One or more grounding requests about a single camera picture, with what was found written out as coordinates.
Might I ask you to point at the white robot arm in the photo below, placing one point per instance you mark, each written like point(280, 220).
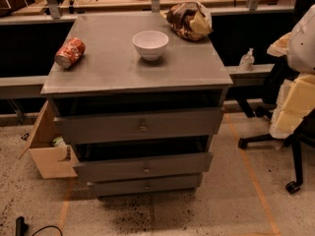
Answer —
point(298, 46)

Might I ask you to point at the bottom grey drawer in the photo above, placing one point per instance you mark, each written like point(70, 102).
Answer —
point(148, 185)

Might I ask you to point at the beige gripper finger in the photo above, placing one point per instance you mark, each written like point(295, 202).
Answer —
point(283, 124)
point(300, 100)

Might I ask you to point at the brown chip bag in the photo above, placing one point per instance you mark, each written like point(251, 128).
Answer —
point(190, 20)

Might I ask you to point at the middle grey drawer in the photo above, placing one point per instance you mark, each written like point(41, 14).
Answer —
point(143, 167)

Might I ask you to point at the open cardboard box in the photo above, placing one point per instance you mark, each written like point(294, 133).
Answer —
point(52, 157)

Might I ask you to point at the white ceramic bowl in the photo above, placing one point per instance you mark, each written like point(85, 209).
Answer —
point(150, 44)

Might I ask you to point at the red coke can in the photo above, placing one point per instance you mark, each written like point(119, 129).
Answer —
point(70, 52)

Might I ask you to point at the top grey drawer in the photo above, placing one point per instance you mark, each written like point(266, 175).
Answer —
point(133, 126)

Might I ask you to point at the grey drawer cabinet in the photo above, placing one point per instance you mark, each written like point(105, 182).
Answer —
point(112, 78)

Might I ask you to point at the black office chair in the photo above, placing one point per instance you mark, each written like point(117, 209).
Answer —
point(304, 131)

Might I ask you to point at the grey drawer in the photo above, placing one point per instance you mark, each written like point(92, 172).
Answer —
point(143, 167)
point(148, 185)
point(133, 126)

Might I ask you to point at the clear sanitizer pump bottle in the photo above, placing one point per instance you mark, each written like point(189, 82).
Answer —
point(247, 61)

